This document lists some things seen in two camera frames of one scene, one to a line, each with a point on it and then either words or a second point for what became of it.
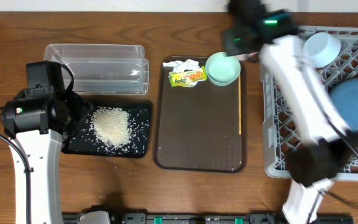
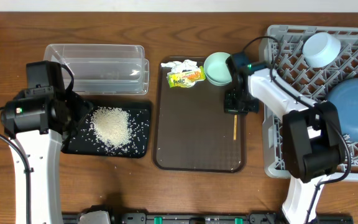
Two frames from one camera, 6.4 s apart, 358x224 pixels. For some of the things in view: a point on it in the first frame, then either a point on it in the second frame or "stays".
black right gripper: x=238 y=46 to x=232 y=108
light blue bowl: x=321 y=48 stays
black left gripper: x=79 y=106 stays
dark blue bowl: x=356 y=100 stays
